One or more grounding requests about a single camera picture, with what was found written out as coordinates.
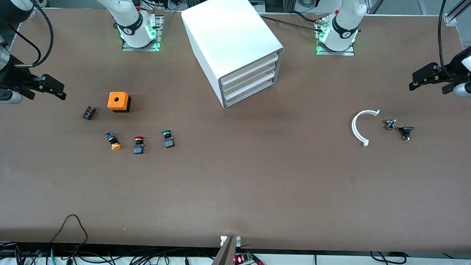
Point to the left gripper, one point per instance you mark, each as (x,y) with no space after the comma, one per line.
(453,72)

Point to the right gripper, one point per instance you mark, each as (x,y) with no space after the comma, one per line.
(14,78)

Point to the green push button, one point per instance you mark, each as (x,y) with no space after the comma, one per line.
(168,140)

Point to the yellow push button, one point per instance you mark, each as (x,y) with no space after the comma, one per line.
(115,145)

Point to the red push button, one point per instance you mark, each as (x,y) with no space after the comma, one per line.
(138,147)

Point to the small black terminal block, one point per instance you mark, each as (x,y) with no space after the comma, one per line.
(89,112)

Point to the orange box with black base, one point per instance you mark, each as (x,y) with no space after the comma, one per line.
(117,101)

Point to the circuit board with red light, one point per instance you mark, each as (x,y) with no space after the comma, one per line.
(243,258)

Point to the small grey black switch part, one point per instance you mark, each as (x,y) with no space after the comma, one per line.
(390,124)

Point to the white curved plastic bracket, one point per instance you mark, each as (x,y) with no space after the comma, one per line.
(354,127)

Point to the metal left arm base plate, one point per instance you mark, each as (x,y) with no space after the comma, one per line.
(335,53)

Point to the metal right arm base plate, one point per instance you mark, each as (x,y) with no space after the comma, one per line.
(160,33)

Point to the grey metal post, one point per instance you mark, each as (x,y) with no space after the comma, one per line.
(226,254)

